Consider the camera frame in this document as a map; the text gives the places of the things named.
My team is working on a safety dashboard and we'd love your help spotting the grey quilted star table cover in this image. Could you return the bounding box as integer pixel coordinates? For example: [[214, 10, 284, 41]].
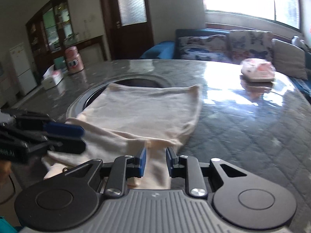
[[0, 59, 311, 226]]

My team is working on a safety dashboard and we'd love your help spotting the white refrigerator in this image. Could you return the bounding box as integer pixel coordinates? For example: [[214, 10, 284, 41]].
[[9, 42, 37, 96]]

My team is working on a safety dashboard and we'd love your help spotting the white tissue box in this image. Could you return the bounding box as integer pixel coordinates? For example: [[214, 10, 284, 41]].
[[41, 65, 64, 91]]

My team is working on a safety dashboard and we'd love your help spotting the dark wooden glass cabinet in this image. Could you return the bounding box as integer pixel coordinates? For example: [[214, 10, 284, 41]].
[[25, 0, 74, 78]]

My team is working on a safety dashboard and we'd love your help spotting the brown wooden ledge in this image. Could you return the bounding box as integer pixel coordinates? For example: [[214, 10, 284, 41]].
[[77, 34, 108, 62]]

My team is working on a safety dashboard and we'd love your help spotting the large butterfly print cushion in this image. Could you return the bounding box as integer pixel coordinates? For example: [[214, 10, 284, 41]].
[[228, 30, 274, 62]]

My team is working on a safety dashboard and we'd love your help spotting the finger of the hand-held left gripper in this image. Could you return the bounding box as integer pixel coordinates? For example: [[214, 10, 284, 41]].
[[24, 135, 87, 154], [13, 114, 85, 137]]

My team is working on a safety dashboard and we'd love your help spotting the long butterfly print cushion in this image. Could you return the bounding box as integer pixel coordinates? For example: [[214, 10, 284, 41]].
[[178, 35, 230, 62]]

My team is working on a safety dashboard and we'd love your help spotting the blue sofa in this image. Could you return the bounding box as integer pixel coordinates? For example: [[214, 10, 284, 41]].
[[140, 29, 311, 95]]

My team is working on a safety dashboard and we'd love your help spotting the brown door with frosted glass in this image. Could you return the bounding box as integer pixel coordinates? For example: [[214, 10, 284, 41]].
[[98, 0, 155, 61]]

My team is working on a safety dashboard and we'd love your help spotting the black cable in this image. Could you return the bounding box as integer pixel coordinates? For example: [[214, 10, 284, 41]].
[[0, 173, 17, 203]]

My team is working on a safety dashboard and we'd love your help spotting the round built-in cooktop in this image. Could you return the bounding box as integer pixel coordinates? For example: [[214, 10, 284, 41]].
[[66, 75, 175, 120]]

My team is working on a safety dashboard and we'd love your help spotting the cream garment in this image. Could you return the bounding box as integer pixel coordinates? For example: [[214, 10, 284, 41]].
[[41, 84, 203, 190]]

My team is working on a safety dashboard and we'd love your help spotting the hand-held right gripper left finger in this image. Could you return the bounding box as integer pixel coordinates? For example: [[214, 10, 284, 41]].
[[65, 147, 147, 198]]

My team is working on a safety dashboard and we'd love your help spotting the teal box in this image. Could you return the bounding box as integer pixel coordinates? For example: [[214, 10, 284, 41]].
[[53, 57, 67, 71]]

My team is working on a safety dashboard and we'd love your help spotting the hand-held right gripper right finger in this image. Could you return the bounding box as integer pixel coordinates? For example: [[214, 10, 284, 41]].
[[166, 147, 248, 197]]

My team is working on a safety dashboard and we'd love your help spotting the pink jar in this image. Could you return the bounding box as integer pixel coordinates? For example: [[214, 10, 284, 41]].
[[64, 46, 85, 74]]

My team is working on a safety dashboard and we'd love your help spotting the pink white tissue pack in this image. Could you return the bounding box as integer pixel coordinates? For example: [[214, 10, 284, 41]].
[[240, 58, 275, 82]]

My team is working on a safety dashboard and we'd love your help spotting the person's teal clothing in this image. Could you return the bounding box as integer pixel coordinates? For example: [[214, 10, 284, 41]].
[[0, 216, 21, 233]]

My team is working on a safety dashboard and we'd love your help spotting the white plush toy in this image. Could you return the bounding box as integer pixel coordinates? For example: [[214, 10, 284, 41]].
[[292, 35, 307, 48]]

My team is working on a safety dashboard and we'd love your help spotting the grey cushion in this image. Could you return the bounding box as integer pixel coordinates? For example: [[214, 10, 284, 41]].
[[272, 38, 309, 80]]

